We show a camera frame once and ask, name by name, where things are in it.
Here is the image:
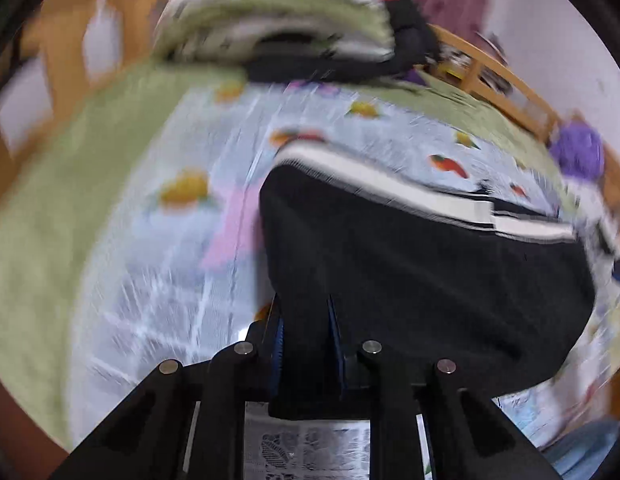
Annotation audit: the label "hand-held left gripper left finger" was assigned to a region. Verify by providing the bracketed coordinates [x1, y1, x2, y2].
[50, 295, 285, 480]

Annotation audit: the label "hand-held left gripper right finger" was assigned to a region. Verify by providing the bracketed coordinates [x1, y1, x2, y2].
[327, 295, 561, 480]

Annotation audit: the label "black pants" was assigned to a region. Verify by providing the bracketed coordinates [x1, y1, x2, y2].
[260, 142, 598, 418]

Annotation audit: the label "fruit print plastic tablecloth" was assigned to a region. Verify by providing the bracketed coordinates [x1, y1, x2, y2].
[70, 80, 616, 480]

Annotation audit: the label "person's leg in blue jeans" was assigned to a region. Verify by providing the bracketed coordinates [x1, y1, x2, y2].
[540, 420, 620, 480]

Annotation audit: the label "white flower print pillow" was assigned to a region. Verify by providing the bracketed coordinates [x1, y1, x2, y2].
[570, 180, 620, 258]

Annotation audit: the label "purple plush toy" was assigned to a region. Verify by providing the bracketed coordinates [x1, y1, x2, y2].
[549, 120, 605, 181]

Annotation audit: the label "black jacket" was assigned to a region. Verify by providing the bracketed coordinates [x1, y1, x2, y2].
[247, 0, 441, 83]

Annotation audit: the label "folded white flower print quilt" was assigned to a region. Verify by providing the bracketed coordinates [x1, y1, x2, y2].
[154, 0, 395, 63]

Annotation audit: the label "wooden bed frame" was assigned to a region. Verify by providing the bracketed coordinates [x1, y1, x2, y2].
[0, 0, 620, 480]

